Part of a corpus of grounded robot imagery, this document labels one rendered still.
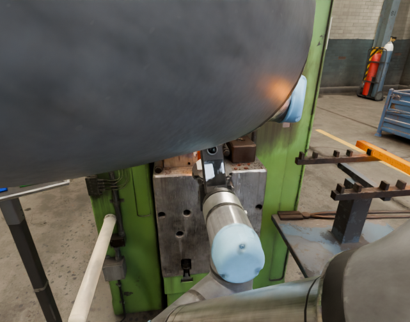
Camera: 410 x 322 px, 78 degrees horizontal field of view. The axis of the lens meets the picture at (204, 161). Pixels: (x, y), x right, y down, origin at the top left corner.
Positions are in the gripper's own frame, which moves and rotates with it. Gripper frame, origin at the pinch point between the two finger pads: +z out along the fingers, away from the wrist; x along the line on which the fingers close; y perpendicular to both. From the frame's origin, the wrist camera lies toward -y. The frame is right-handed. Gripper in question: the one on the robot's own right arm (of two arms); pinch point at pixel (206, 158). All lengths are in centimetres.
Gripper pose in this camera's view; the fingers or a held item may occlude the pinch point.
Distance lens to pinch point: 67.4
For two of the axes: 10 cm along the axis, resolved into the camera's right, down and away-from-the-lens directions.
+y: 0.2, 9.2, 4.0
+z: -1.3, -3.9, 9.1
